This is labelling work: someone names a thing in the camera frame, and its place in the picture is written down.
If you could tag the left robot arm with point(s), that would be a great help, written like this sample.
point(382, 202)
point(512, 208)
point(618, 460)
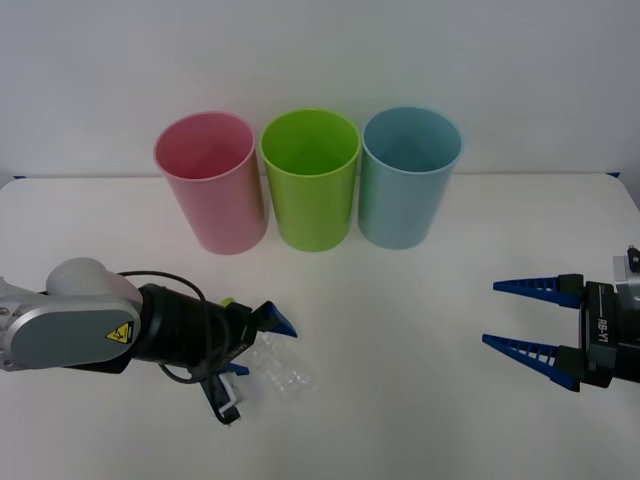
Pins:
point(65, 330)

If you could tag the green plastic waste bin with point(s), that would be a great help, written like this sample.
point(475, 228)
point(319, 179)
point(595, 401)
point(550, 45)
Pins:
point(310, 210)

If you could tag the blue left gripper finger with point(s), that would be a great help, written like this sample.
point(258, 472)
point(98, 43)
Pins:
point(275, 322)
point(239, 370)

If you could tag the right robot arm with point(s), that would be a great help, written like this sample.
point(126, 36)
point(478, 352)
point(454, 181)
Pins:
point(626, 272)

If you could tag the clear plastic bottle green cap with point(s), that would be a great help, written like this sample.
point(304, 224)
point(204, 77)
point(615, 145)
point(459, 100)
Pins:
point(285, 372)

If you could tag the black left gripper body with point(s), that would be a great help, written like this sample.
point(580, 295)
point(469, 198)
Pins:
point(232, 335)

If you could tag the pale blue plastic waste bin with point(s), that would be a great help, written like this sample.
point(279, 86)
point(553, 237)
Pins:
point(400, 210)

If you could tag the pink plastic waste bin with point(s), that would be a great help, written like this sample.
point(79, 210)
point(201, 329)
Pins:
point(220, 210)

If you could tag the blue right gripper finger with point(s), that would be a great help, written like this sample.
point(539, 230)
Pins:
point(545, 357)
point(550, 290)

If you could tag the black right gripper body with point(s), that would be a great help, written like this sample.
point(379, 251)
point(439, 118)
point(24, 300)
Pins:
point(600, 330)

